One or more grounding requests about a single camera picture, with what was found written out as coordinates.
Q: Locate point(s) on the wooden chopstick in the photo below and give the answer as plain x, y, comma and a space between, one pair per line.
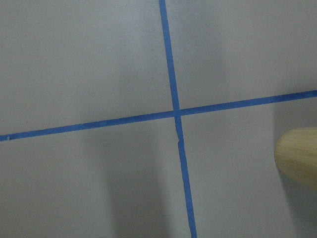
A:
296, 156

